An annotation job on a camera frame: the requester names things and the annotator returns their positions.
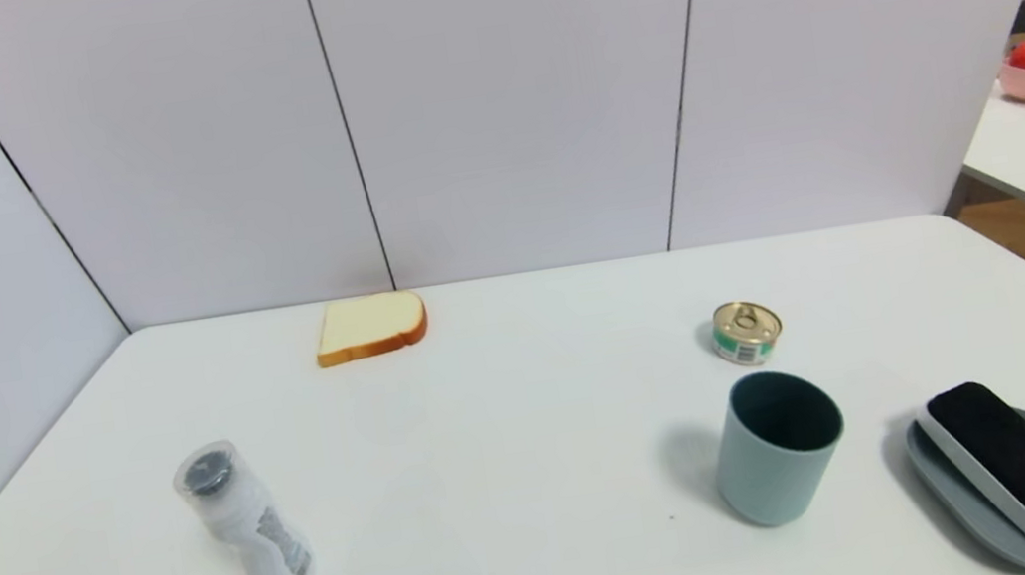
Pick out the black whiteboard eraser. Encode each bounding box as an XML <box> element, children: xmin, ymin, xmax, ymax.
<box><xmin>910</xmin><ymin>374</ymin><xmax>1025</xmax><ymax>572</ymax></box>

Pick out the white bread slice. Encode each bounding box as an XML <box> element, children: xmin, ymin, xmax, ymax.
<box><xmin>309</xmin><ymin>287</ymin><xmax>433</xmax><ymax>369</ymax></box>

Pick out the small metal tin can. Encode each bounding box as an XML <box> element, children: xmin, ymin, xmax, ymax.
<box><xmin>707</xmin><ymin>295</ymin><xmax>789</xmax><ymax>372</ymax></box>

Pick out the grey-blue plastic cup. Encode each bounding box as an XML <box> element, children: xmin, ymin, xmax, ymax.
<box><xmin>700</xmin><ymin>361</ymin><xmax>857</xmax><ymax>536</ymax></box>

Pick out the white plastic bottle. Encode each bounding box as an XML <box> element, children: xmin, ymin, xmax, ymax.
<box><xmin>168</xmin><ymin>430</ymin><xmax>318</xmax><ymax>575</ymax></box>

